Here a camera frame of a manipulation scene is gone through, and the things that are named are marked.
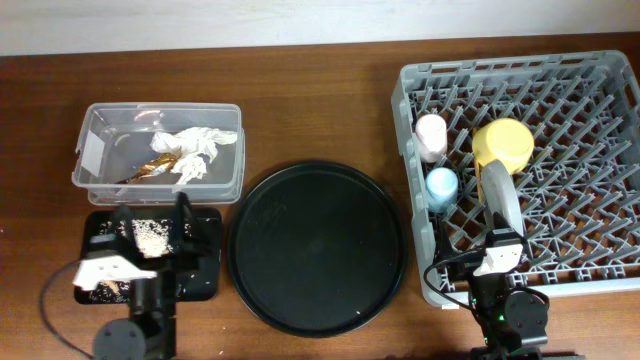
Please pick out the grey dishwasher rack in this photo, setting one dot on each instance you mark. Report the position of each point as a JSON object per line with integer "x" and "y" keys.
{"x": 579, "y": 192}

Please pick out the yellow bowl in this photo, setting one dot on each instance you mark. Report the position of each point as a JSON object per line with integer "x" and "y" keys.
{"x": 504, "y": 139}

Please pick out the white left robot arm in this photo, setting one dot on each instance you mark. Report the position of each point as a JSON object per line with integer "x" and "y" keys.
{"x": 149, "y": 332}

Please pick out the round black serving tray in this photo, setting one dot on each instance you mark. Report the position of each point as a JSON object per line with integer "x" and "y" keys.
{"x": 317, "y": 249}

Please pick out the pink plastic cup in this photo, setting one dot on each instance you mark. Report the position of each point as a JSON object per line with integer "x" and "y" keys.
{"x": 431, "y": 133}

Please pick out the white tissue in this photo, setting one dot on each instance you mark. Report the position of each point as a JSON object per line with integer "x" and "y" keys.
{"x": 195, "y": 148}

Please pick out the grey round plate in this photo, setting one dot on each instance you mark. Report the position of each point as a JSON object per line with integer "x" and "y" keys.
{"x": 500, "y": 196}

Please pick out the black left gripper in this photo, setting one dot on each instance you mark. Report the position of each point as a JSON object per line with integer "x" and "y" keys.
{"x": 190, "y": 247}

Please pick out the black rectangular tray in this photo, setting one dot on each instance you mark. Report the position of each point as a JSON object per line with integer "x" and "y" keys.
{"x": 194, "y": 286}

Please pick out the food scraps and rice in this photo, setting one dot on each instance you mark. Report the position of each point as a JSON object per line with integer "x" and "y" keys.
{"x": 152, "y": 240}

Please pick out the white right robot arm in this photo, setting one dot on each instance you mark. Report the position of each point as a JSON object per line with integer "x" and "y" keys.
{"x": 512, "y": 319}

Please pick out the blue plastic cup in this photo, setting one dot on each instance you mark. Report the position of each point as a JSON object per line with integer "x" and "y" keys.
{"x": 442, "y": 187}

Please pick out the gold snack wrapper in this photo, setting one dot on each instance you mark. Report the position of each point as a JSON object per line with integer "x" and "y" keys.
{"x": 165, "y": 162}

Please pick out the clear plastic waste bin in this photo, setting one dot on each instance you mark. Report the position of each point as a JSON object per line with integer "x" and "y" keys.
{"x": 115, "y": 141}

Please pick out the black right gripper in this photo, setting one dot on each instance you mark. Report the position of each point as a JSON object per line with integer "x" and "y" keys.
{"x": 463, "y": 265}

